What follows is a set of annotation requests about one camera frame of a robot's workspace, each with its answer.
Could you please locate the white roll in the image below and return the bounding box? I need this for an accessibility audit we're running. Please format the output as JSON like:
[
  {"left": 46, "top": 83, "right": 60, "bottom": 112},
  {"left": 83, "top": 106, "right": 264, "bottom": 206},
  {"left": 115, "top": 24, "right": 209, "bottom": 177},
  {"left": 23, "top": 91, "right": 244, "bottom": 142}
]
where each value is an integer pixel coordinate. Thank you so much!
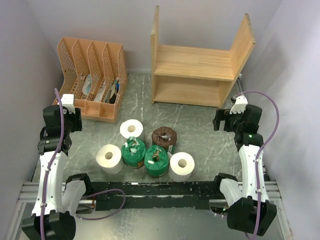
[
  {"left": 96, "top": 144, "right": 124, "bottom": 174},
  {"left": 119, "top": 119, "right": 144, "bottom": 142},
  {"left": 168, "top": 152, "right": 195, "bottom": 182}
]

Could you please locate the brown roll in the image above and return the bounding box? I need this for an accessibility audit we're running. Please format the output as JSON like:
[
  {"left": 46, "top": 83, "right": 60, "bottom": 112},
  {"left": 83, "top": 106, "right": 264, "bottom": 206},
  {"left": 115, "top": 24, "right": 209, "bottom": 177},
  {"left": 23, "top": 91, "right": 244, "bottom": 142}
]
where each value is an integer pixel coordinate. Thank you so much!
[{"left": 151, "top": 126, "right": 178, "bottom": 154}]

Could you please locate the green roll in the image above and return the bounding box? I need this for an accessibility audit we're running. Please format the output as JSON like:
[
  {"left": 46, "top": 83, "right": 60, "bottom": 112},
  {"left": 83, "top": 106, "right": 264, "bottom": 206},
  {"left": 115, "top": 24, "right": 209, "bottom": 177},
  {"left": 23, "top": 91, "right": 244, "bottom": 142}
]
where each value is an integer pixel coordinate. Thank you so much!
[
  {"left": 144, "top": 145, "right": 169, "bottom": 178},
  {"left": 121, "top": 136, "right": 147, "bottom": 169}
]

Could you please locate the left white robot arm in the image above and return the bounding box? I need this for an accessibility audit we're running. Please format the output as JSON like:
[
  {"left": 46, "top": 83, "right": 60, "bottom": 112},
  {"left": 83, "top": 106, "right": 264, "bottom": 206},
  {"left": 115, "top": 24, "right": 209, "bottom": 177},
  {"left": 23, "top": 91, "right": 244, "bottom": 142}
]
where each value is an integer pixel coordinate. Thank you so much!
[{"left": 21, "top": 105, "right": 94, "bottom": 240}]

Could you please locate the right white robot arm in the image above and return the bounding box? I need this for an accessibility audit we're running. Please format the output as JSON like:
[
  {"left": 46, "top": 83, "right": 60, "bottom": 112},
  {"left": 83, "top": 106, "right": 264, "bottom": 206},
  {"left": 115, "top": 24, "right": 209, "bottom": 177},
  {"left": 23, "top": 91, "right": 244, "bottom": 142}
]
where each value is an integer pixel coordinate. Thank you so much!
[{"left": 212, "top": 104, "right": 277, "bottom": 237}]

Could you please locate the wooden two-tier shelf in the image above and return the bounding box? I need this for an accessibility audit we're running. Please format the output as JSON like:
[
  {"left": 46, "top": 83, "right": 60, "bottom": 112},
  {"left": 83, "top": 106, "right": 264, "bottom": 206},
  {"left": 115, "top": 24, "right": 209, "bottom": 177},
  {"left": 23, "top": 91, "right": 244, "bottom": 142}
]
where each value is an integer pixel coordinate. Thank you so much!
[{"left": 150, "top": 6, "right": 256, "bottom": 108}]

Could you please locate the stationery in organizer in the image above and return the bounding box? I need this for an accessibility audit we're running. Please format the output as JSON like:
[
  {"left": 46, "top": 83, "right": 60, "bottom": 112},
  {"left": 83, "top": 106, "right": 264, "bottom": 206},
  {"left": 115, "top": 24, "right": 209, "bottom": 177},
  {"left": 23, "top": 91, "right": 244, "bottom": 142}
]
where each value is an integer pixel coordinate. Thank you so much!
[{"left": 81, "top": 74, "right": 120, "bottom": 104}]

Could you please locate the orange plastic file organizer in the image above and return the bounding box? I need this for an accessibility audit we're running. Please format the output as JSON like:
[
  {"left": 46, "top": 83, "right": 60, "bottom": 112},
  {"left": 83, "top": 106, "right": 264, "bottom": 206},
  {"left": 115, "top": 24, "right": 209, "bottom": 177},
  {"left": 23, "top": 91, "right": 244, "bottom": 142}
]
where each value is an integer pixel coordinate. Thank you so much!
[{"left": 57, "top": 37, "right": 128, "bottom": 123}]

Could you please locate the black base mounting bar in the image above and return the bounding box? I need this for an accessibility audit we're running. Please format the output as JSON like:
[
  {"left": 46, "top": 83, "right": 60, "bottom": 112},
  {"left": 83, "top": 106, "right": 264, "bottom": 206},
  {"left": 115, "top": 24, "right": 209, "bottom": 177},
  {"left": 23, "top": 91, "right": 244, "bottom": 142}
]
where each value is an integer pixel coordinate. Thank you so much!
[{"left": 83, "top": 181, "right": 227, "bottom": 211}]

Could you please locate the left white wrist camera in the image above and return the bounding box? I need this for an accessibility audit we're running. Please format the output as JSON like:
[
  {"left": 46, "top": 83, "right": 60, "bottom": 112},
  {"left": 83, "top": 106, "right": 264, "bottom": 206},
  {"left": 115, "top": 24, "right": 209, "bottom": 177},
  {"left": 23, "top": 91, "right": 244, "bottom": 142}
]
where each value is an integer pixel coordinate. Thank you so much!
[{"left": 56, "top": 93, "right": 76, "bottom": 115}]

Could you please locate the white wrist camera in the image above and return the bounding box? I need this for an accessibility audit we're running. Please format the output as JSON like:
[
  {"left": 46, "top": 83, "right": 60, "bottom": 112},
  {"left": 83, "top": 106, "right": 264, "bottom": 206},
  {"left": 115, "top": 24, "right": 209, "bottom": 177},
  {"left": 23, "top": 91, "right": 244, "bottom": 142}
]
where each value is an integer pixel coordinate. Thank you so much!
[
  {"left": 229, "top": 95, "right": 248, "bottom": 115},
  {"left": 56, "top": 93, "right": 76, "bottom": 115}
]

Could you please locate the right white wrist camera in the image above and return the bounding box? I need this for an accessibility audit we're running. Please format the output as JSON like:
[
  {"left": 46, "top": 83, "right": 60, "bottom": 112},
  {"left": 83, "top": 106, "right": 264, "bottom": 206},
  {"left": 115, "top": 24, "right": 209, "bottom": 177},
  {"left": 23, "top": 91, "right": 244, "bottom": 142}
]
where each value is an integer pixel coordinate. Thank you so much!
[{"left": 229, "top": 95, "right": 248, "bottom": 115}]

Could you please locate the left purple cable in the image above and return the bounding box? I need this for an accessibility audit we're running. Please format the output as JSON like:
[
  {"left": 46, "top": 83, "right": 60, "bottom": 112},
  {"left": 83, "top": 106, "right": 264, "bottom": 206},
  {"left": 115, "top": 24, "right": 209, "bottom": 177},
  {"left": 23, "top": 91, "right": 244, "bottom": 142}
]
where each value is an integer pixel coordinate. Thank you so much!
[{"left": 39, "top": 87, "right": 127, "bottom": 240}]

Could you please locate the purple cable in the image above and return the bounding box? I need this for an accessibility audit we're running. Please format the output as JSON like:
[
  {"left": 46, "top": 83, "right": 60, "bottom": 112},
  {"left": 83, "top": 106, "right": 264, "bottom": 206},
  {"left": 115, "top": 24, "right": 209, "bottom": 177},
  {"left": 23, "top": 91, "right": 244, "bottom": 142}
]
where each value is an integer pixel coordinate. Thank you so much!
[
  {"left": 39, "top": 87, "right": 127, "bottom": 240},
  {"left": 233, "top": 90, "right": 280, "bottom": 240}
]

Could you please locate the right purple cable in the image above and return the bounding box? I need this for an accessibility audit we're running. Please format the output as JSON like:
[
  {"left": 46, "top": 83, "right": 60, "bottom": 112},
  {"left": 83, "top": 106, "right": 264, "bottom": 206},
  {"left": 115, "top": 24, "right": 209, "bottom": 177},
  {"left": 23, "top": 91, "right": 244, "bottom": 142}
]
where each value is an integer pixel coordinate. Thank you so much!
[{"left": 233, "top": 90, "right": 280, "bottom": 240}]

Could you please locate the aluminium rail frame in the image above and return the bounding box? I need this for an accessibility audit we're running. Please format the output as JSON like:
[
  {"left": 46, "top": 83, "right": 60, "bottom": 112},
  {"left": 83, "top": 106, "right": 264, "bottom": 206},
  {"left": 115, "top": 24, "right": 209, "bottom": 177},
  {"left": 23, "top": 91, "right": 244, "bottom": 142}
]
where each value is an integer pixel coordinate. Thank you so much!
[{"left": 4, "top": 181, "right": 293, "bottom": 240}]

